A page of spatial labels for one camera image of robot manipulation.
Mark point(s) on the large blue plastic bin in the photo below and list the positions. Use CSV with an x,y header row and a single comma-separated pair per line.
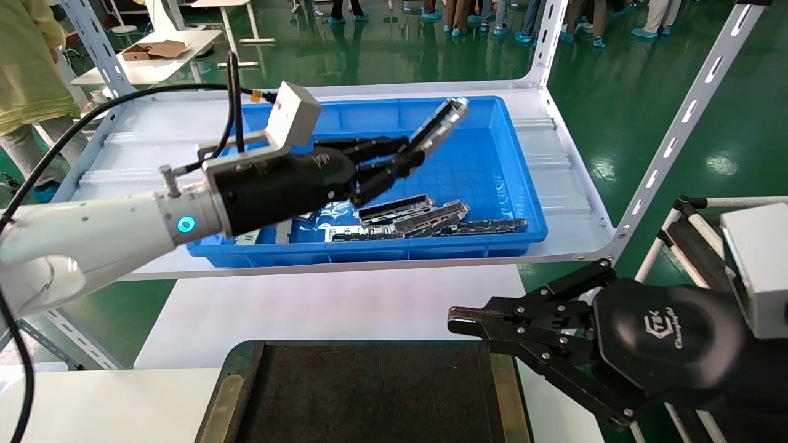
x,y
480,178

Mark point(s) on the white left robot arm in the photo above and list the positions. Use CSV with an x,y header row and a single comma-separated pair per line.
x,y
80,234

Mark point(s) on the white desk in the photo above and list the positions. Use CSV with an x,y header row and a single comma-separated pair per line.
x,y
237,31
160,67

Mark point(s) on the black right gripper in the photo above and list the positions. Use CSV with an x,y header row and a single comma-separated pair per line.
x,y
671,338

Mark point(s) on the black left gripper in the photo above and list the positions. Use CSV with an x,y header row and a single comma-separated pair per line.
x,y
277,187

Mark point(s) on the standing person in yellow coat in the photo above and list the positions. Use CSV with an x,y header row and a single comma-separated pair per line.
x,y
31,67

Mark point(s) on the grey slotted metal shelf rack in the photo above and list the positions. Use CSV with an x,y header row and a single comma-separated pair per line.
x,y
572,184

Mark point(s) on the silver metal channel part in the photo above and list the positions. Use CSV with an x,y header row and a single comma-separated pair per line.
x,y
440,126
434,218
284,232
394,209
360,234
247,237

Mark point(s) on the notched metal channel part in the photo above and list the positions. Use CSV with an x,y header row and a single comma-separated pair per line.
x,y
492,226

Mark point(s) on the open flat cardboard box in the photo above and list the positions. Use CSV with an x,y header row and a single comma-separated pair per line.
x,y
154,49

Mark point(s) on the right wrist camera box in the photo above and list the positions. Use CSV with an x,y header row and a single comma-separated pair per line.
x,y
760,264

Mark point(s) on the black container tray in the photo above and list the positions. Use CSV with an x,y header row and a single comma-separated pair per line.
x,y
369,394

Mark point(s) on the white tube folding cart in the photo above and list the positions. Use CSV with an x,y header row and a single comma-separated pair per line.
x,y
692,243

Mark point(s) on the person with blue shoe covers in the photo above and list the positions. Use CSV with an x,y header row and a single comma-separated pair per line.
x,y
345,9
585,21
655,15
462,15
526,21

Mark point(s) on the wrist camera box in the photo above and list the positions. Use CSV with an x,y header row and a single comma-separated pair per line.
x,y
294,114
760,264

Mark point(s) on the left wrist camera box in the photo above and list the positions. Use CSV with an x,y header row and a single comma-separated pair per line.
x,y
294,114

